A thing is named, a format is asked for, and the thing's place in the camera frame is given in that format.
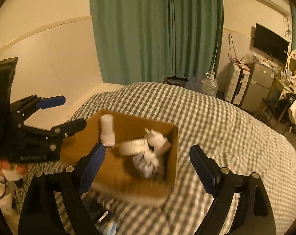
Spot white cylindrical bottle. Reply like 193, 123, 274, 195
100, 114, 116, 147

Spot blue tissue pack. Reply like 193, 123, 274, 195
97, 221, 118, 235

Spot white plush toy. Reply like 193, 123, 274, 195
118, 128, 171, 180

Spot operator hand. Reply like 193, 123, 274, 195
0, 159, 29, 181

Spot phone mounted on gripper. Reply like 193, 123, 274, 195
0, 57, 18, 133

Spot black object on bed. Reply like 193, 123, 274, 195
82, 192, 109, 225

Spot open cardboard box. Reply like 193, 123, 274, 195
60, 110, 178, 207

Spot green checkered duvet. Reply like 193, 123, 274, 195
17, 82, 296, 234

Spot black chair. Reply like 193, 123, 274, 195
278, 93, 296, 134

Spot large green curtain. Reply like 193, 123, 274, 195
90, 0, 223, 85

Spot wooden dressing table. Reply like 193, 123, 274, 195
258, 78, 296, 128

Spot clear water jug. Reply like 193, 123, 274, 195
202, 72, 218, 97

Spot white suitcase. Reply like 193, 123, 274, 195
225, 63, 250, 105

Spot silver mini fridge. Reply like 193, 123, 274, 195
240, 61, 274, 113

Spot white oval vanity mirror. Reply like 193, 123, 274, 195
285, 49, 296, 80

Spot black wall television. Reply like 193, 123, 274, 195
253, 23, 289, 63

